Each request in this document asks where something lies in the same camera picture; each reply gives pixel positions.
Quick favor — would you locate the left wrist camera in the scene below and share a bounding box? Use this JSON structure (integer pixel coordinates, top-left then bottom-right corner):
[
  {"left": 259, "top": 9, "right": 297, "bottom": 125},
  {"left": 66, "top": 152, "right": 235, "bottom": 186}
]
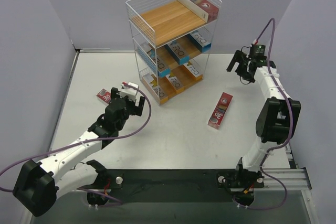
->
[{"left": 119, "top": 82, "right": 139, "bottom": 102}]

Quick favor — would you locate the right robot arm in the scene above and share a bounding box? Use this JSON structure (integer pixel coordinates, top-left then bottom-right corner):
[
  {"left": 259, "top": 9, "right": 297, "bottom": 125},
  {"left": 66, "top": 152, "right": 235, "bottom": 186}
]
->
[{"left": 227, "top": 45, "right": 301, "bottom": 186}]

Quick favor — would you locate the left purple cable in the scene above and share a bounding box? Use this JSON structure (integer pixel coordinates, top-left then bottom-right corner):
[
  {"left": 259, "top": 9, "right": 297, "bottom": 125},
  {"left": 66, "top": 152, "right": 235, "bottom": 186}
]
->
[{"left": 0, "top": 84, "right": 153, "bottom": 206}]

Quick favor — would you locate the white wire wooden shelf rack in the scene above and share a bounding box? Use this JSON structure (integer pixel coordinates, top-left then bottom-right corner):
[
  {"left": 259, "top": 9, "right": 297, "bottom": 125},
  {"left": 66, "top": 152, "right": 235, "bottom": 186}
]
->
[{"left": 125, "top": 0, "right": 222, "bottom": 100}]

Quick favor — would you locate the red toothpaste box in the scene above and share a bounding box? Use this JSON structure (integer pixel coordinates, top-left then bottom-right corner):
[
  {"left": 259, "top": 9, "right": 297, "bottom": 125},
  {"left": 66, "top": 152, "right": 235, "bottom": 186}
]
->
[
  {"left": 96, "top": 89, "right": 111, "bottom": 104},
  {"left": 207, "top": 92, "right": 233, "bottom": 130},
  {"left": 177, "top": 0, "right": 219, "bottom": 23}
]

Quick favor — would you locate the teal toothpaste box with label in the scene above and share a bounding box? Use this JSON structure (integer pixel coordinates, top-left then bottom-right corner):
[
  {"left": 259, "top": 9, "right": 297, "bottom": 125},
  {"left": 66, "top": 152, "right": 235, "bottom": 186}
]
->
[{"left": 137, "top": 43, "right": 171, "bottom": 78}]

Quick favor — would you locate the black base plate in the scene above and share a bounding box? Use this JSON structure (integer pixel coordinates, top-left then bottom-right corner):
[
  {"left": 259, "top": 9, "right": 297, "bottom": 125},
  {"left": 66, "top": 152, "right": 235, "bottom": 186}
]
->
[{"left": 86, "top": 169, "right": 264, "bottom": 204}]

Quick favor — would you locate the orange toothpaste box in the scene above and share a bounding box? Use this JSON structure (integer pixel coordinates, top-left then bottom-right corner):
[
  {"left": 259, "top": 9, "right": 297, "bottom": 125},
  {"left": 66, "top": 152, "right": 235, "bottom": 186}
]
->
[
  {"left": 165, "top": 72, "right": 184, "bottom": 94},
  {"left": 141, "top": 73, "right": 169, "bottom": 105},
  {"left": 183, "top": 61, "right": 203, "bottom": 81}
]

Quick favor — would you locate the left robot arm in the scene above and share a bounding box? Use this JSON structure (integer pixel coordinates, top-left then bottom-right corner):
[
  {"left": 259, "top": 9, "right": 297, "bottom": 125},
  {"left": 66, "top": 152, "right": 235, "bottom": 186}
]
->
[{"left": 13, "top": 82, "right": 145, "bottom": 217}]

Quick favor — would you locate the silver blue toothpaste box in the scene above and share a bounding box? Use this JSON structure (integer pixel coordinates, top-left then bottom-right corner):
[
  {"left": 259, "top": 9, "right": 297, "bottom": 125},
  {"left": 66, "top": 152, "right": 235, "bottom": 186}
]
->
[{"left": 165, "top": 40, "right": 190, "bottom": 65}]

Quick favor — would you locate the light blue toothpaste box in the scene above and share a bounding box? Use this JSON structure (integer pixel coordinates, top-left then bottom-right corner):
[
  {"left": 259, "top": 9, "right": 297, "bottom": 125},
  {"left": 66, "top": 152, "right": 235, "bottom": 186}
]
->
[{"left": 187, "top": 30, "right": 212, "bottom": 53}]

